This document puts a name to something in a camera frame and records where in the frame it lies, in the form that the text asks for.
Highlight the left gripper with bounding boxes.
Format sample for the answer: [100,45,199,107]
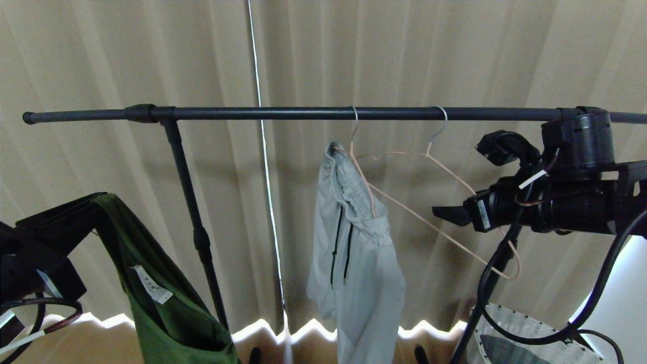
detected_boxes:
[0,221,87,304]

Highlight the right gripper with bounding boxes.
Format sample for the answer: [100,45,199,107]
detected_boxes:
[432,176,616,236]

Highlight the green shirt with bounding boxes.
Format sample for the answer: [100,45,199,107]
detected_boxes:
[91,193,241,364]

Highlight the pink clothes hanger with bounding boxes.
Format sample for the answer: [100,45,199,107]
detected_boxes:
[348,106,377,218]
[354,106,521,281]

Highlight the white laundry basket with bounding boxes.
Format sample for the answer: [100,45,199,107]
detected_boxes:
[465,302,607,364]

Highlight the black clothes rack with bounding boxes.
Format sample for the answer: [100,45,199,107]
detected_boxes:
[22,104,647,364]

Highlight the pale grey shorts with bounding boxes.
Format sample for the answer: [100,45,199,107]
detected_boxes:
[307,142,406,364]

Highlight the beige curtain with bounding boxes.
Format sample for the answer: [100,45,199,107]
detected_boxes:
[0,0,647,349]

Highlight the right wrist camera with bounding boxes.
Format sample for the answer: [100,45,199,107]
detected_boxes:
[475,130,542,170]

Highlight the black cable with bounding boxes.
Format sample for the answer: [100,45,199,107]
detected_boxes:
[478,167,647,347]
[574,330,625,364]

